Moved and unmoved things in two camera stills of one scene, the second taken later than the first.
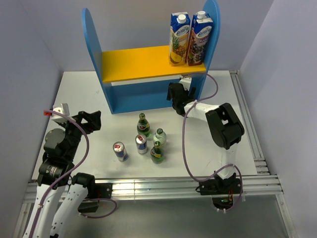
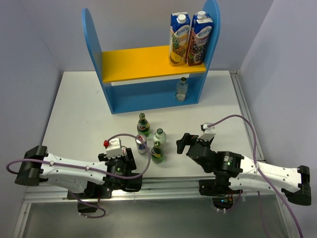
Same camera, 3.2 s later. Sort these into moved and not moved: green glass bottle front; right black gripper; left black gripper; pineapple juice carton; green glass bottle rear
Moved: left black gripper; right black gripper
Not moved: green glass bottle front; pineapple juice carton; green glass bottle rear
